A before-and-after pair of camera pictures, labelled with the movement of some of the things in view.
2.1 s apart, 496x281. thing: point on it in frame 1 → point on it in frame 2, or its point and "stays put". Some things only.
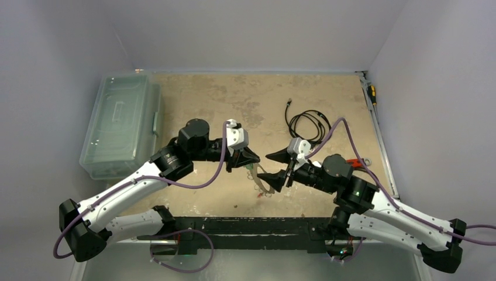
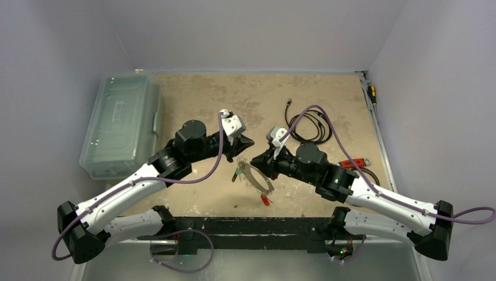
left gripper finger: [236, 162] → [230, 153]
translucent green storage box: [125, 128] stays put
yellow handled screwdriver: [372, 92] stays put
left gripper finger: [248, 151] → [243, 143]
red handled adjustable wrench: [356, 162] stays put
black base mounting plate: [193, 233] stays put
